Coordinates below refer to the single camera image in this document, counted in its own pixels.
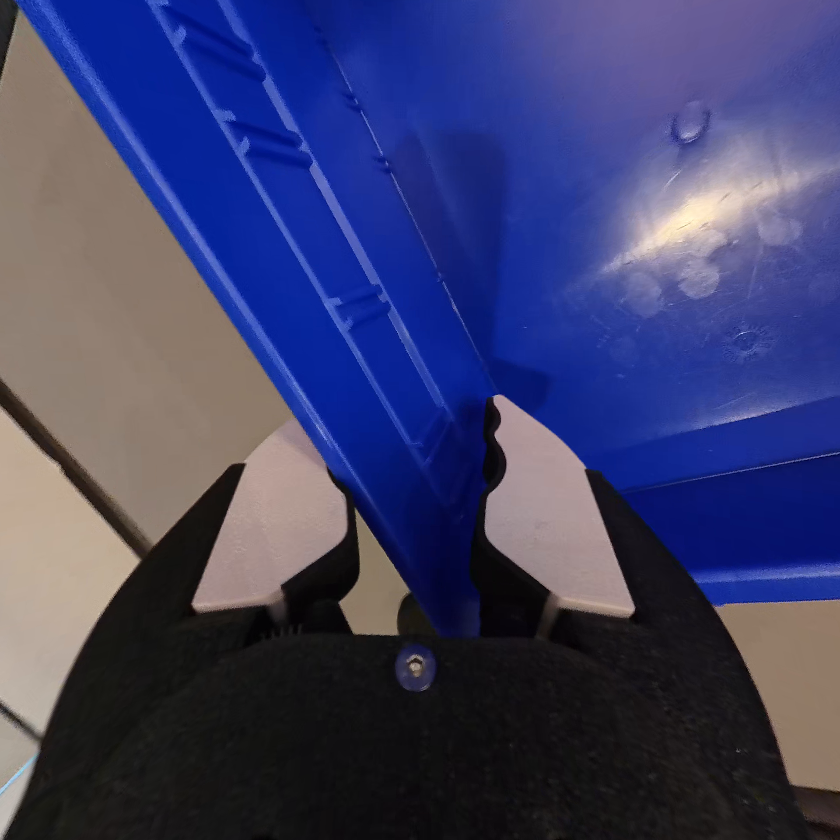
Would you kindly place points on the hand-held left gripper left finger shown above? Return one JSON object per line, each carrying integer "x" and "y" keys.
{"x": 269, "y": 532}

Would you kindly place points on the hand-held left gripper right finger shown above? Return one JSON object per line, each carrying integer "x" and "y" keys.
{"x": 558, "y": 525}

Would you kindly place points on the blue plastic bin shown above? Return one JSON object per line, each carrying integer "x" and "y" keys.
{"x": 591, "y": 197}

